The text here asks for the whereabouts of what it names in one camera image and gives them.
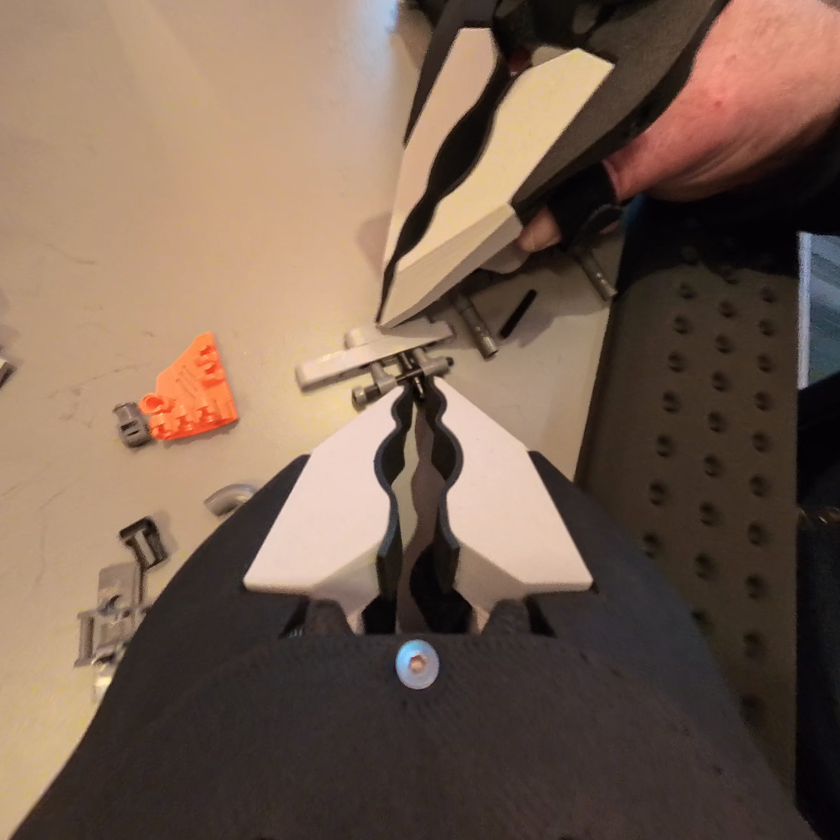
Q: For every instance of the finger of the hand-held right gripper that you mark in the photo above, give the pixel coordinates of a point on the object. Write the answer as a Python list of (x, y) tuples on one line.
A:
[(426, 131), (512, 151)]

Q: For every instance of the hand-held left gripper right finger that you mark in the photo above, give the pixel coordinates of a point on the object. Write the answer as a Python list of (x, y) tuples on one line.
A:
[(518, 518)]

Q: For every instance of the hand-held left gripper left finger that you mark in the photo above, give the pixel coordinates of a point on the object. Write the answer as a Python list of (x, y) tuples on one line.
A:
[(321, 518)]

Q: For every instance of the grey axle connector piece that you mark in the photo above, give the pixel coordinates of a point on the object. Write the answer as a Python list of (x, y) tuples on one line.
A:
[(394, 384)]

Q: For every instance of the grey holed liftarm beam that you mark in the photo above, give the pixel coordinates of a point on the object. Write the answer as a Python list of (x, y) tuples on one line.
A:
[(341, 364)]

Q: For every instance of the grey elbow tube piece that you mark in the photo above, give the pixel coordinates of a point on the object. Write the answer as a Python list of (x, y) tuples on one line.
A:
[(226, 497)]

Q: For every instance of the person's right hand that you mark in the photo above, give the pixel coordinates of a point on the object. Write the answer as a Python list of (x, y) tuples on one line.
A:
[(735, 118)]

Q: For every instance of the small grey pin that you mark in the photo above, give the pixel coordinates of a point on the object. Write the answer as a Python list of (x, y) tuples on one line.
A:
[(598, 275)]

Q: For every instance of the small black axle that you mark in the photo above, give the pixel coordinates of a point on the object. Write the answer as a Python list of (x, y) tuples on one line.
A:
[(518, 313)]

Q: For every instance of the black perforated panel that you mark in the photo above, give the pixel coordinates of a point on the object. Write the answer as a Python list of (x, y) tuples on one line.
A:
[(689, 492)]

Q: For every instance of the orange wedge plate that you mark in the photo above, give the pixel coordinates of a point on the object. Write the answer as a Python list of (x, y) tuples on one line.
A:
[(190, 394)]

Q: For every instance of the dark grey pin connector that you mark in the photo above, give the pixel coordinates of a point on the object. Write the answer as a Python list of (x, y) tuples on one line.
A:
[(131, 425)]

